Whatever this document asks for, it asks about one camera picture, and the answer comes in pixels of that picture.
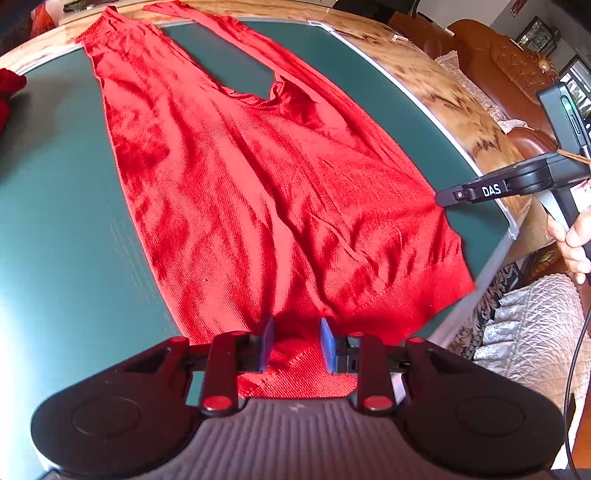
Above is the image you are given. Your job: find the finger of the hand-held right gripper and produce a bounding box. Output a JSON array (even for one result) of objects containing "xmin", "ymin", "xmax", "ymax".
[{"xmin": 434, "ymin": 161, "xmax": 529, "ymax": 209}]

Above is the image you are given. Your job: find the brown leather sofa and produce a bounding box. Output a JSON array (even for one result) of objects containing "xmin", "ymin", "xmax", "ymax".
[{"xmin": 388, "ymin": 13, "xmax": 561, "ymax": 160}]

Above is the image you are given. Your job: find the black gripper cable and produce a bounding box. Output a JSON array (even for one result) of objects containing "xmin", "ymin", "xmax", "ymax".
[{"xmin": 561, "ymin": 272, "xmax": 591, "ymax": 472}]

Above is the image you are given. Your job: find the dark red knit top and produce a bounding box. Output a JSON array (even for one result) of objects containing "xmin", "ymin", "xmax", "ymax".
[{"xmin": 0, "ymin": 68, "xmax": 27, "ymax": 139}]

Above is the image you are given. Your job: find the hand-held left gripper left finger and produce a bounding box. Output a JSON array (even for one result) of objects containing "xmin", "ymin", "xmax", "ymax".
[{"xmin": 117, "ymin": 316, "xmax": 278, "ymax": 414}]

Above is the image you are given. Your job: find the person's right hand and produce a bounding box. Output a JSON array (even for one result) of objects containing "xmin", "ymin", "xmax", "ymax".
[{"xmin": 547, "ymin": 214, "xmax": 591, "ymax": 287}]

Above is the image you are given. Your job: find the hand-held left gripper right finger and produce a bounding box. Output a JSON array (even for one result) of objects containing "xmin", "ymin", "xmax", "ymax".
[{"xmin": 320, "ymin": 316, "xmax": 467, "ymax": 414}]

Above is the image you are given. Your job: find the grey quilted sofa cover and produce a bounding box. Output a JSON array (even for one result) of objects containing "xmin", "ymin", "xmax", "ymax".
[{"xmin": 471, "ymin": 272, "xmax": 591, "ymax": 386}]

